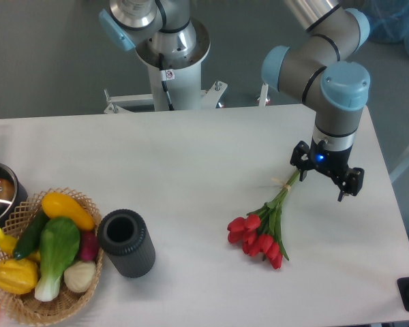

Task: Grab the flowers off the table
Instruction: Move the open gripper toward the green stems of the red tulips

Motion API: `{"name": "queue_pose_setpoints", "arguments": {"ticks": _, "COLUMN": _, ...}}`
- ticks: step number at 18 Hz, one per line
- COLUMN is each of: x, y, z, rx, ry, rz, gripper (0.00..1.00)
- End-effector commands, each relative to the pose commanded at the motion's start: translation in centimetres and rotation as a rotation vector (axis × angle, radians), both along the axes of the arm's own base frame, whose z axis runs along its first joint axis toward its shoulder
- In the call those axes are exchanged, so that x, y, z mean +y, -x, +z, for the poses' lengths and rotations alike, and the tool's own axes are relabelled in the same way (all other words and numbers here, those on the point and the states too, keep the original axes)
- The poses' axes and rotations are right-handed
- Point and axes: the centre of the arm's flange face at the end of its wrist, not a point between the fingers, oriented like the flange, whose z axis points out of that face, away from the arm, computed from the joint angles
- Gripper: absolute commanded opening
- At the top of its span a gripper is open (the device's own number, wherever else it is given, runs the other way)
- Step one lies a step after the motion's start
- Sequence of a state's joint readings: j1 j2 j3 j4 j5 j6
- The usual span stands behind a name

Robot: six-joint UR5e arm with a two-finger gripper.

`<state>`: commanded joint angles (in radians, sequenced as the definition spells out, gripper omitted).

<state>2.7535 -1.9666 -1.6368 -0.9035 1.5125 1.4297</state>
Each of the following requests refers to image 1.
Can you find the green cucumber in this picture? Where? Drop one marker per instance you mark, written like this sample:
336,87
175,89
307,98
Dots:
30,239

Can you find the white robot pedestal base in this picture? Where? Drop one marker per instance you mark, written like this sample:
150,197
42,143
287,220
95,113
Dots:
174,65

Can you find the purple radish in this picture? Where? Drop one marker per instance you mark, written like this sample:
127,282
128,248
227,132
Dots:
89,246

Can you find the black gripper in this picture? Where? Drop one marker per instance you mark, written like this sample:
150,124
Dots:
333,164

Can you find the small yellow gourd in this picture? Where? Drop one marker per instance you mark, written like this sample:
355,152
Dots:
8,243

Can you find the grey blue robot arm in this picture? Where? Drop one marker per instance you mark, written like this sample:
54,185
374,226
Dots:
318,74

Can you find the green bok choy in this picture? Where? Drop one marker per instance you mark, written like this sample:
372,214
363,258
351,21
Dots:
59,244

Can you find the blue plastic bag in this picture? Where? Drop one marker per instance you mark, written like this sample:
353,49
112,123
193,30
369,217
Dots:
389,21

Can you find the white garlic bulb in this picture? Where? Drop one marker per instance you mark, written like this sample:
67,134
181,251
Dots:
79,276

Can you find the dark grey ribbed vase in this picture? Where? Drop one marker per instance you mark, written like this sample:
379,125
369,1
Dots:
124,237

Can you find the red tulip bouquet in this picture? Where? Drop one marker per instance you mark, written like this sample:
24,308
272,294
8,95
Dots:
260,231

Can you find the yellow squash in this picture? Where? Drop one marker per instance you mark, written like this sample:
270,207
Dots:
56,205

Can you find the yellow bell pepper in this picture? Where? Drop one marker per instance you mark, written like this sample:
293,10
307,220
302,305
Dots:
18,276

